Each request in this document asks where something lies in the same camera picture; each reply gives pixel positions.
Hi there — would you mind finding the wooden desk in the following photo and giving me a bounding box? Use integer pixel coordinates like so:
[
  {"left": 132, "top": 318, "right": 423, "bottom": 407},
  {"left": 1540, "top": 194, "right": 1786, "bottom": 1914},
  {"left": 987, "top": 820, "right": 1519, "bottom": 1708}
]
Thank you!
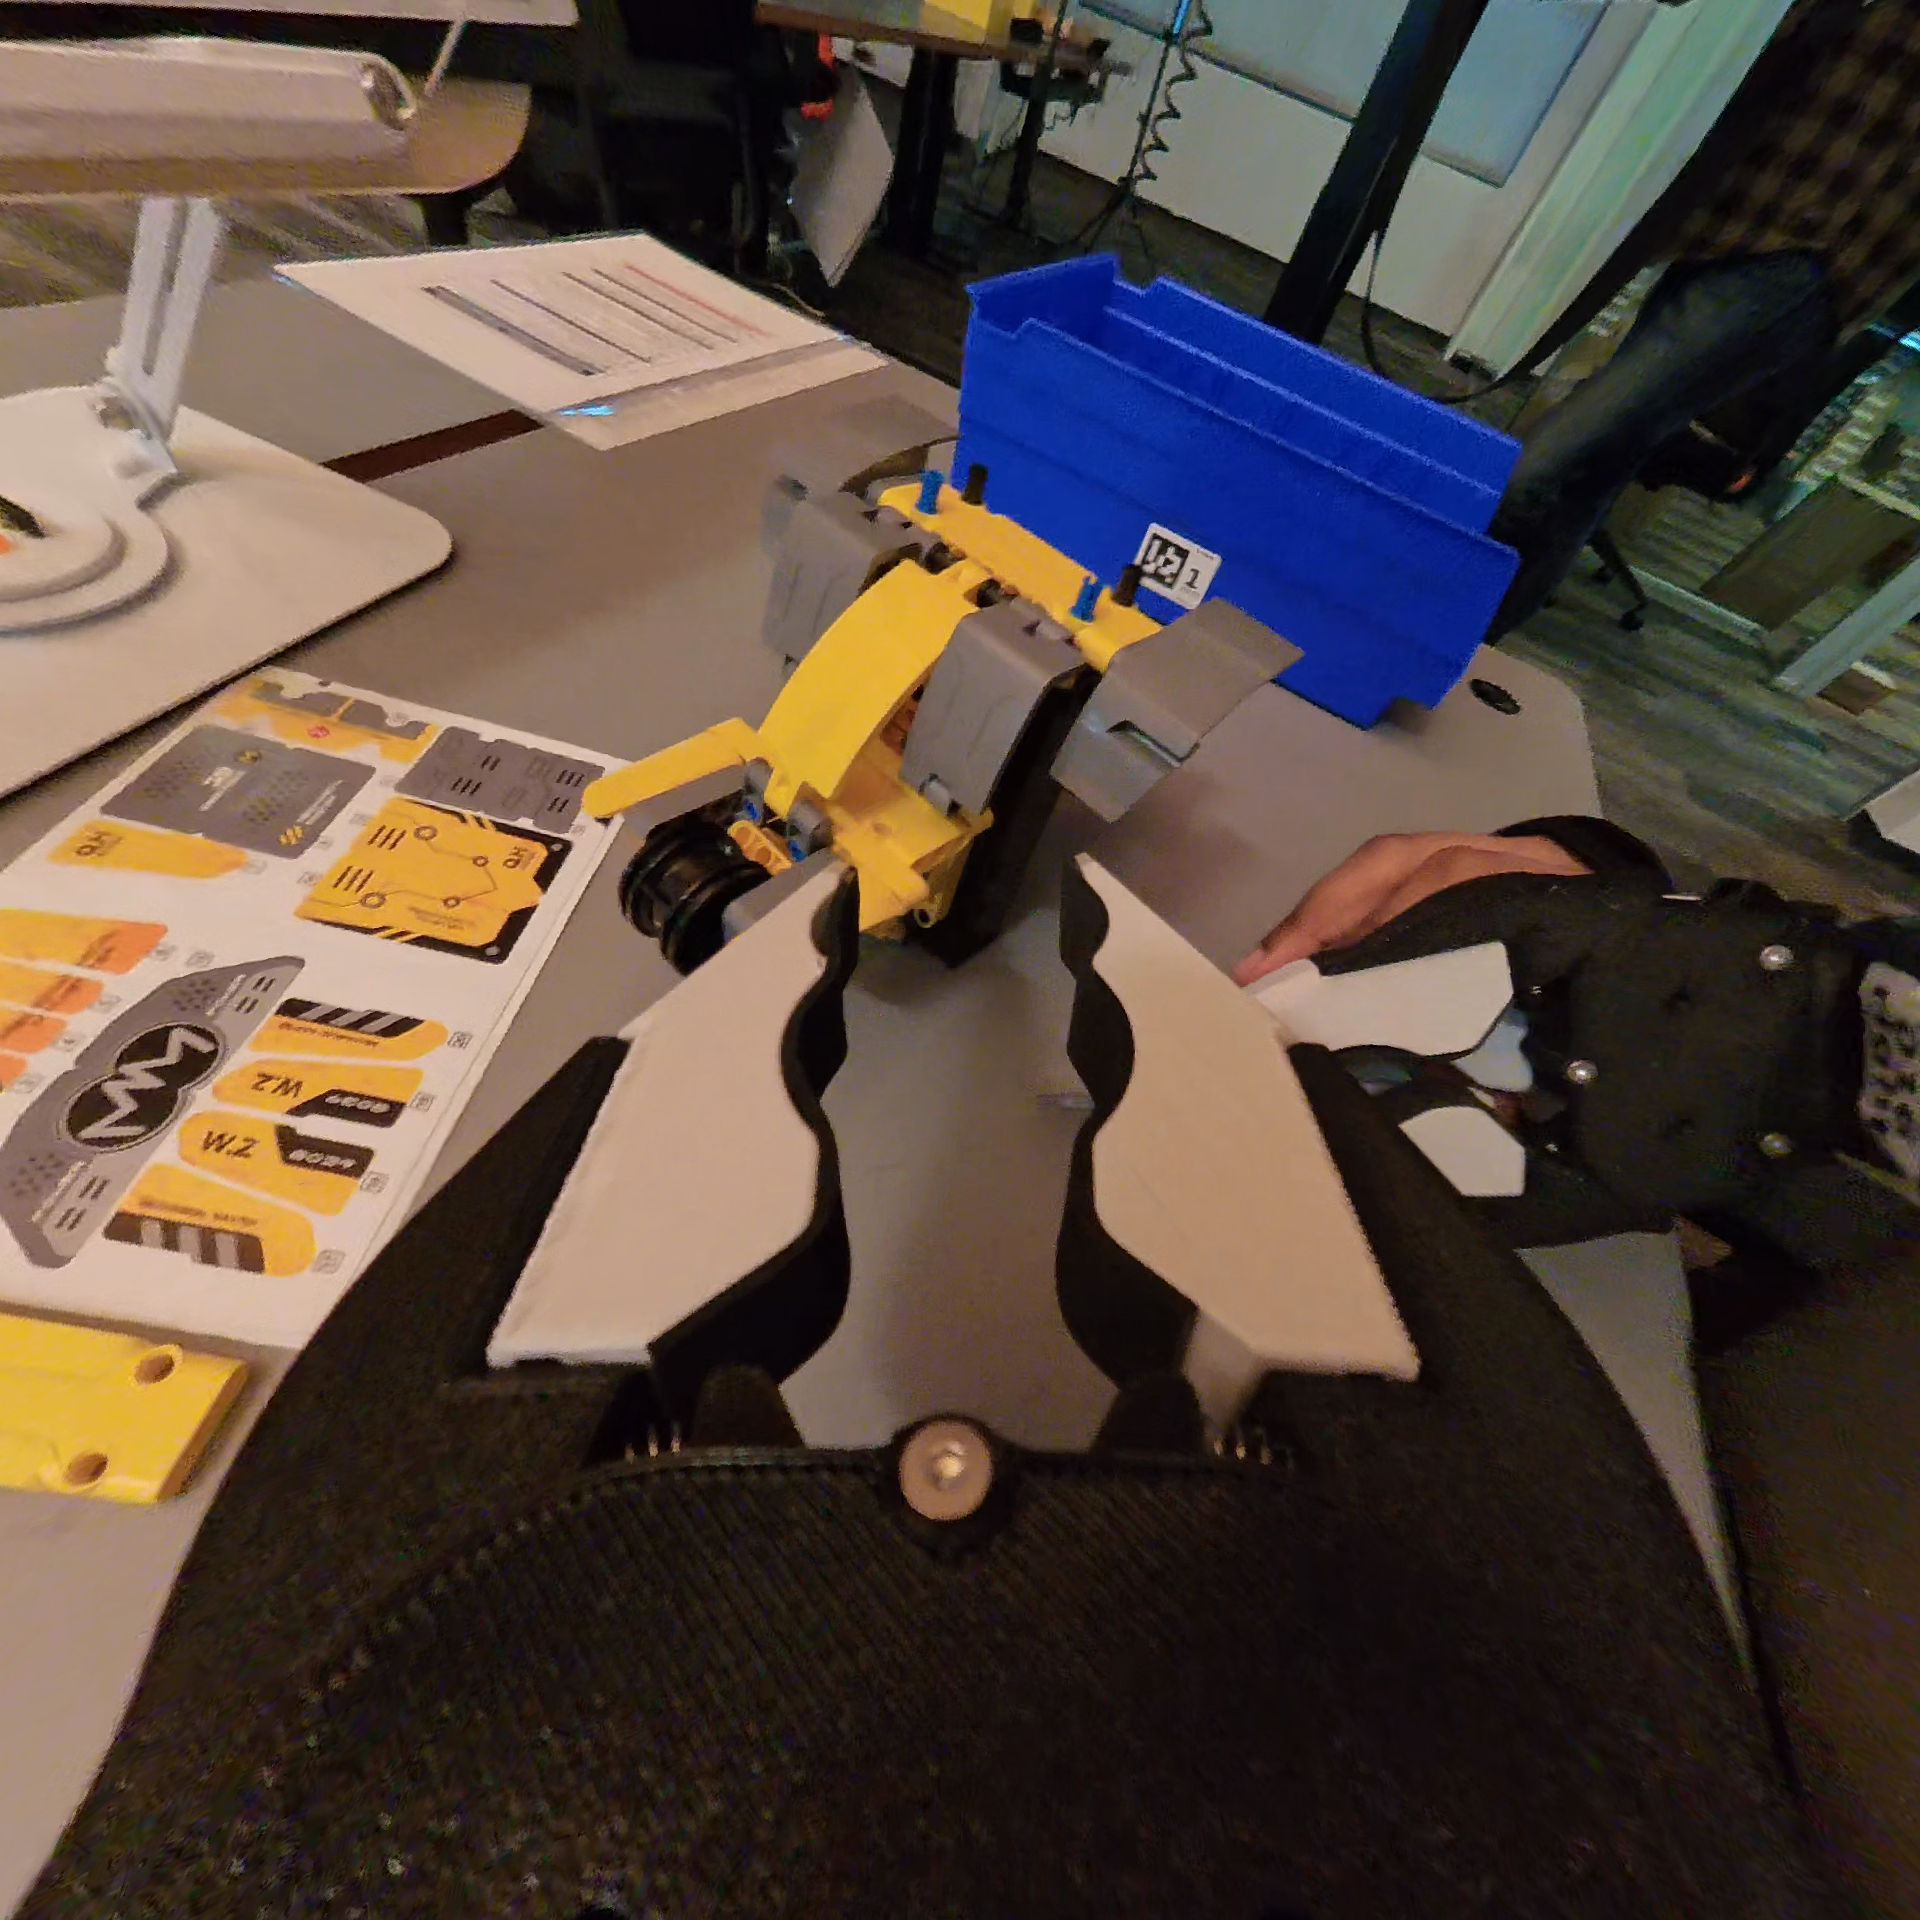
[{"left": 756, "top": 0, "right": 1134, "bottom": 194}]

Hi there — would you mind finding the flat yellow brick panel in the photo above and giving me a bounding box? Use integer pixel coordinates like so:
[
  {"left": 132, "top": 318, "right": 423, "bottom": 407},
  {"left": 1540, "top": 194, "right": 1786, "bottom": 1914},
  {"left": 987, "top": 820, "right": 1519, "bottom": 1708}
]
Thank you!
[{"left": 0, "top": 1311, "right": 251, "bottom": 1502}]

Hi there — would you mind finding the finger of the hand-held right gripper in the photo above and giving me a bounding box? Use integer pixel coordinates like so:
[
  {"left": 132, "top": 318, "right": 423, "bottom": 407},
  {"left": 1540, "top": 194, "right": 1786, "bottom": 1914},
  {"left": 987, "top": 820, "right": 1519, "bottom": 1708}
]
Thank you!
[
  {"left": 1236, "top": 940, "right": 1523, "bottom": 1054},
  {"left": 1386, "top": 1081, "right": 1536, "bottom": 1202}
]

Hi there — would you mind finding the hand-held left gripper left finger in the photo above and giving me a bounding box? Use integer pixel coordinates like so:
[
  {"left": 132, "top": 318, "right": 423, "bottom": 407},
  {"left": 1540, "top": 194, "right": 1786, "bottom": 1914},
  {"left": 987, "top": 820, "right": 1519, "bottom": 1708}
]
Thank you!
[{"left": 482, "top": 860, "right": 857, "bottom": 1397}]

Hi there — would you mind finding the white book stand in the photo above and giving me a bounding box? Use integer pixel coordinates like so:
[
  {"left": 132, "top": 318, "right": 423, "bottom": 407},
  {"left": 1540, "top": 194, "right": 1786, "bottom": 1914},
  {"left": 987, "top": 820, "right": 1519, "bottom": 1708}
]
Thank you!
[{"left": 0, "top": 0, "right": 579, "bottom": 796}]

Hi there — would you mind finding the person's right hand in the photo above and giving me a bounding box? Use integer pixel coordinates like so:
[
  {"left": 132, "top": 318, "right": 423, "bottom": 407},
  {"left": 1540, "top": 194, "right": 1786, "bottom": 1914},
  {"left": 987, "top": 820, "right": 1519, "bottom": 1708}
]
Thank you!
[{"left": 1236, "top": 831, "right": 1594, "bottom": 986}]

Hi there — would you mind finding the blue plastic bin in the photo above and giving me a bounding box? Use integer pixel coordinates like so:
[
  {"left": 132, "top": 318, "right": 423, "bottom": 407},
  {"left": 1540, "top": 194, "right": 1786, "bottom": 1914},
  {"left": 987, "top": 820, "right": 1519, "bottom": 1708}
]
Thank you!
[{"left": 961, "top": 254, "right": 1523, "bottom": 730}]

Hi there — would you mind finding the black office chair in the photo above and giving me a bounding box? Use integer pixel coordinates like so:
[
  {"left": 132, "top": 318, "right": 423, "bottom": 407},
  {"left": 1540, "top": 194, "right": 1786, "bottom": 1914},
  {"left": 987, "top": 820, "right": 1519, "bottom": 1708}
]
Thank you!
[{"left": 504, "top": 0, "right": 756, "bottom": 264}]

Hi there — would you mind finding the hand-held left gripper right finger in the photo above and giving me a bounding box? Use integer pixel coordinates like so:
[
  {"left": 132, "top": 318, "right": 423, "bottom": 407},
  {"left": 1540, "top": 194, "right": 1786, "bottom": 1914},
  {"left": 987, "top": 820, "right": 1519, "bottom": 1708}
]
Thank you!
[{"left": 1053, "top": 855, "right": 1421, "bottom": 1433}]

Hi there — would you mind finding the hanging white paper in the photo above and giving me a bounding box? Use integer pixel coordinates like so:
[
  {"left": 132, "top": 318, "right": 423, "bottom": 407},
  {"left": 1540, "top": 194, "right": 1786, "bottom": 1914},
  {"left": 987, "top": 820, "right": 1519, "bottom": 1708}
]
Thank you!
[{"left": 787, "top": 68, "right": 898, "bottom": 287}]

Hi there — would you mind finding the standing desk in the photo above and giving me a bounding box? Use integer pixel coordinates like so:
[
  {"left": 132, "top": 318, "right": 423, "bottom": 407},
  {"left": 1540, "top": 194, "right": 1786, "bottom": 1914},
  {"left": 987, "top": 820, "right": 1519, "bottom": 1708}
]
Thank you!
[{"left": 1268, "top": 0, "right": 1496, "bottom": 346}]

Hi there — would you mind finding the yellow sticker sheet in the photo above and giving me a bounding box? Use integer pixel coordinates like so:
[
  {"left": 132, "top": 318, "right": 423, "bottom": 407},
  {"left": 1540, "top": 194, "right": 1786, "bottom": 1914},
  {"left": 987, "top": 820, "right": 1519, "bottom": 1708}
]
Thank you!
[{"left": 0, "top": 666, "right": 631, "bottom": 1351}]

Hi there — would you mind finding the yellow toy brick vehicle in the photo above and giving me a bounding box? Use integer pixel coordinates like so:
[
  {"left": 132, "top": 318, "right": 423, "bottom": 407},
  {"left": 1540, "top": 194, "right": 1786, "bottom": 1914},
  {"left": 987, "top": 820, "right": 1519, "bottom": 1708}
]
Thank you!
[{"left": 585, "top": 464, "right": 1302, "bottom": 979}]

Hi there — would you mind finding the coiled black cable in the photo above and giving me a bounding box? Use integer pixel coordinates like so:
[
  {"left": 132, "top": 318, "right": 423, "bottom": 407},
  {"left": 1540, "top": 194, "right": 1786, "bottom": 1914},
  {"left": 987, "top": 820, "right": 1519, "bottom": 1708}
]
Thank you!
[{"left": 1118, "top": 0, "right": 1209, "bottom": 202}]

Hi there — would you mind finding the printed paper sheet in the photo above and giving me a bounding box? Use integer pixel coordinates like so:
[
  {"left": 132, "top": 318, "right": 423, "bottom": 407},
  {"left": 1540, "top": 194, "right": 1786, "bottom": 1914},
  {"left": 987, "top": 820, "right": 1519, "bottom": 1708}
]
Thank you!
[{"left": 276, "top": 231, "right": 888, "bottom": 451}]

